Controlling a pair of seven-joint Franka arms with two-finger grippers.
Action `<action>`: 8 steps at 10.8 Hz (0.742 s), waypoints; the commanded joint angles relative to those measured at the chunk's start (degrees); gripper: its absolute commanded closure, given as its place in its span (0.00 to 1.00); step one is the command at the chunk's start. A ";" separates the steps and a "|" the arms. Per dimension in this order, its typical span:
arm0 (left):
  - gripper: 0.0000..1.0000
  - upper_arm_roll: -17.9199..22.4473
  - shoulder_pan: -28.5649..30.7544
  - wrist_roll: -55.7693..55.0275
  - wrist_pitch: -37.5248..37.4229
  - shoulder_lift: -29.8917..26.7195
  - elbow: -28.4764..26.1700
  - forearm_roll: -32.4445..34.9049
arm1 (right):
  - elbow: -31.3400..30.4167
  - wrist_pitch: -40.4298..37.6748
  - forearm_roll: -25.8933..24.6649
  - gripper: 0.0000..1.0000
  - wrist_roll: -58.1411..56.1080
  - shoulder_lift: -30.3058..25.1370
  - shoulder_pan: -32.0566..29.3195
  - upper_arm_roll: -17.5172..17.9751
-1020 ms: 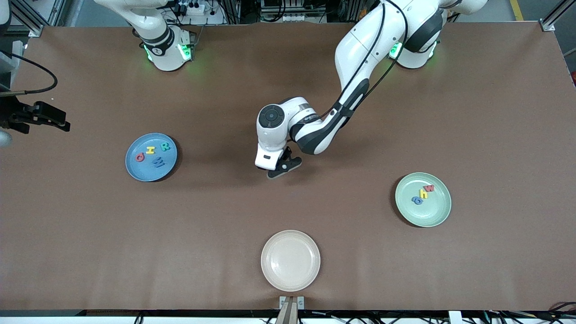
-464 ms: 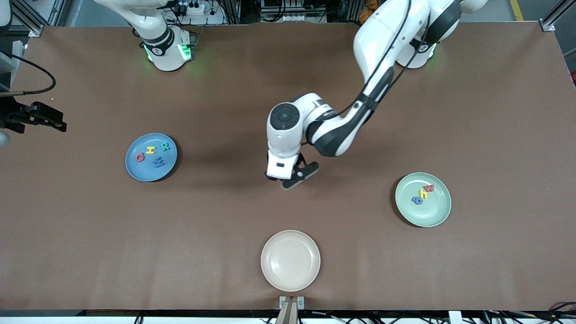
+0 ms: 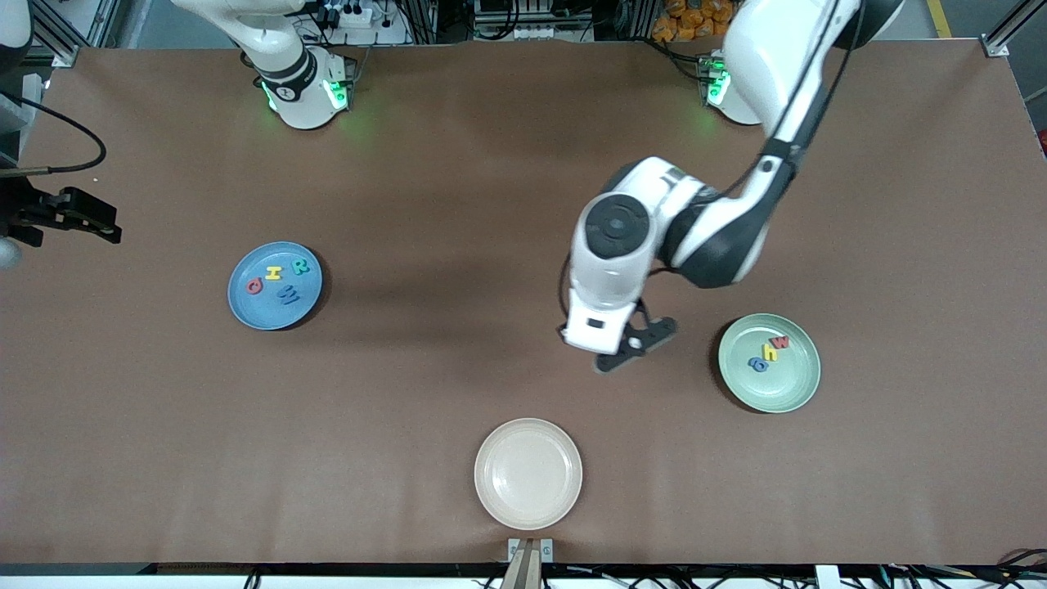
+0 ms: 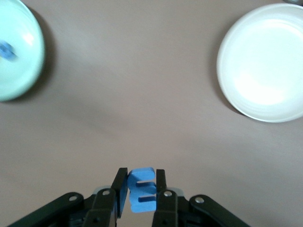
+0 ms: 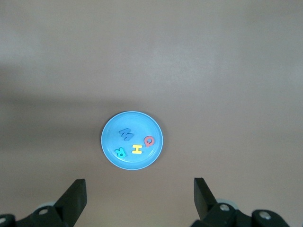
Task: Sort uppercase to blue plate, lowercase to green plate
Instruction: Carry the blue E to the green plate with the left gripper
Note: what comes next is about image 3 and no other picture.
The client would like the green plate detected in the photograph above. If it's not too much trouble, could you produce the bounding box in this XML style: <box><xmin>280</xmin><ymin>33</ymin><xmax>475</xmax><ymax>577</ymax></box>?
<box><xmin>718</xmin><ymin>313</ymin><xmax>821</xmax><ymax>414</ymax></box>

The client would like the beige plate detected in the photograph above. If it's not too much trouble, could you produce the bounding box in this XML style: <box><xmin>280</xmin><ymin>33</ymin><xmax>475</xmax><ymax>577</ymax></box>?
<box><xmin>474</xmin><ymin>418</ymin><xmax>583</xmax><ymax>531</ymax></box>

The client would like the blue plate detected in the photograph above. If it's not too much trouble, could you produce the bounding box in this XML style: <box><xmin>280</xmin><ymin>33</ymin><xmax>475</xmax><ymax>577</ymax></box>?
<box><xmin>227</xmin><ymin>241</ymin><xmax>323</xmax><ymax>331</ymax></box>

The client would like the brown table cover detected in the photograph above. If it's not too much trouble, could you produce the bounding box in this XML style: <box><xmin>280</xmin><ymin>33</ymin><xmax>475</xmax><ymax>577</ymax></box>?
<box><xmin>0</xmin><ymin>39</ymin><xmax>1047</xmax><ymax>565</ymax></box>

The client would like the orange snack bag pile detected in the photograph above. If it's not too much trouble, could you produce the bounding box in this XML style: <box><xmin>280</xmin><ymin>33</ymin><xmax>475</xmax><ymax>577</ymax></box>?
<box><xmin>652</xmin><ymin>0</ymin><xmax>737</xmax><ymax>43</ymax></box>

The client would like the white power strip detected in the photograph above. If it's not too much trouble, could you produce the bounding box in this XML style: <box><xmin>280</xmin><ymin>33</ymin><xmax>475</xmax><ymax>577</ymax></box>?
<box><xmin>315</xmin><ymin>0</ymin><xmax>373</xmax><ymax>29</ymax></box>

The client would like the grey side frame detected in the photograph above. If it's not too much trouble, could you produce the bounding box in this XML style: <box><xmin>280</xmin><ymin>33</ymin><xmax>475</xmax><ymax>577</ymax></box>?
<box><xmin>0</xmin><ymin>72</ymin><xmax>46</xmax><ymax>136</ymax></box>

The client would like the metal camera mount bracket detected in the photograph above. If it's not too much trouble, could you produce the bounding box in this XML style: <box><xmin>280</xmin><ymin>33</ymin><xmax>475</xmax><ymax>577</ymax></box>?
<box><xmin>507</xmin><ymin>537</ymin><xmax>555</xmax><ymax>564</ymax></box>

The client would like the tan camera support post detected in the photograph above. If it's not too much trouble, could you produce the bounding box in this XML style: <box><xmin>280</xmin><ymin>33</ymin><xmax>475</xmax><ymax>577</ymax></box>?
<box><xmin>501</xmin><ymin>546</ymin><xmax>542</xmax><ymax>589</ymax></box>

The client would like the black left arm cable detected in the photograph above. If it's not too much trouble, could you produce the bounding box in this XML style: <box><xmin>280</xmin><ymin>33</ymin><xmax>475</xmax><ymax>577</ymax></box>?
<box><xmin>559</xmin><ymin>0</ymin><xmax>868</xmax><ymax>332</ymax></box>

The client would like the dark frame post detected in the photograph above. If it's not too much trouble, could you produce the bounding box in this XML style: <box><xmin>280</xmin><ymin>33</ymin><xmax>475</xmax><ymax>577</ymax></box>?
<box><xmin>618</xmin><ymin>0</ymin><xmax>657</xmax><ymax>42</ymax></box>

